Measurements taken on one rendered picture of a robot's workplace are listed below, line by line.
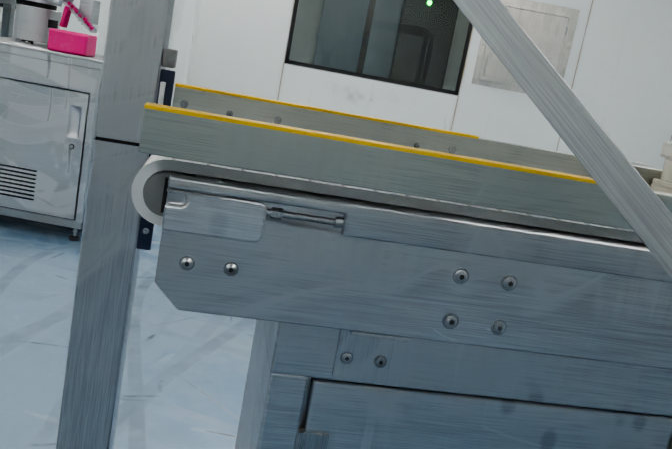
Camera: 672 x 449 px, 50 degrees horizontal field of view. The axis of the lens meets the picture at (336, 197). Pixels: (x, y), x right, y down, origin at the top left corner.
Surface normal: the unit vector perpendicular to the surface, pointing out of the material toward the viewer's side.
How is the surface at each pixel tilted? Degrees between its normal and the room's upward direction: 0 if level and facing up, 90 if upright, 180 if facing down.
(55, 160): 94
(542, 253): 90
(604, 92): 90
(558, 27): 90
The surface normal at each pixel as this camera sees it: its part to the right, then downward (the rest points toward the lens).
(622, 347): 0.14, 0.21
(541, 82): -0.41, 0.04
